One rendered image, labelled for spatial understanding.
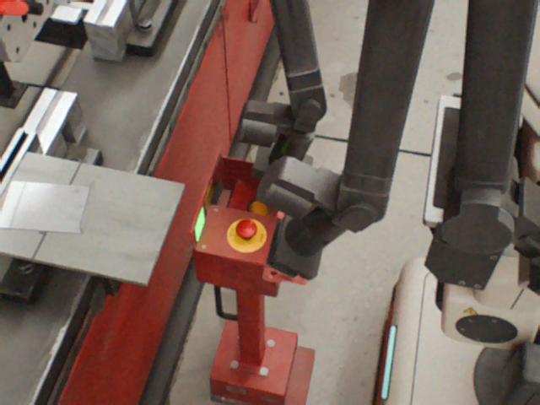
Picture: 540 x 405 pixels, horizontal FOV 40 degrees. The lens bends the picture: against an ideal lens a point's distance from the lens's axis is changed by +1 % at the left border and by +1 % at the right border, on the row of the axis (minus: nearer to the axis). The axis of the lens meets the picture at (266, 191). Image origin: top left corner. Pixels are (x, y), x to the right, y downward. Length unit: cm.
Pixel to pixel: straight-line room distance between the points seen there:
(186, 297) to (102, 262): 105
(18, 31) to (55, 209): 26
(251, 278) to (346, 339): 79
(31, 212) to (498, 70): 73
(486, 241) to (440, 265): 32
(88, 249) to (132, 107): 41
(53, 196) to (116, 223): 11
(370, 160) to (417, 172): 166
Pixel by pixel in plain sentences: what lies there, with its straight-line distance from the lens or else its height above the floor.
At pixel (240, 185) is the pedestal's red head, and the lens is 147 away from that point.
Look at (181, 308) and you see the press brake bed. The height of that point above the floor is 5.
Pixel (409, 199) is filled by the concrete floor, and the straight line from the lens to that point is 240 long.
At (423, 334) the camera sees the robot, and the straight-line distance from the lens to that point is 186.
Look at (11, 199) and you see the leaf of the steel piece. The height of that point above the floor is 100.
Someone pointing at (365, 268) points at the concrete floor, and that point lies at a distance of 224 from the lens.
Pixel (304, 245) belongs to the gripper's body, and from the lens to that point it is 98.
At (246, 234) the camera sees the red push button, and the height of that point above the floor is 81.
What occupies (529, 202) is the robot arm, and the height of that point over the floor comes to 126.
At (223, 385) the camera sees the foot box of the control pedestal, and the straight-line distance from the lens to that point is 197.
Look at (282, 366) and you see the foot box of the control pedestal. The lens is 196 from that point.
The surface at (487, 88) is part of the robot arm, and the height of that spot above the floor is 143.
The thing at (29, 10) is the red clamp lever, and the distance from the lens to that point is 107.
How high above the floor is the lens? 194
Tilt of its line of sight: 55 degrees down
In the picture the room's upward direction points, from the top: straight up
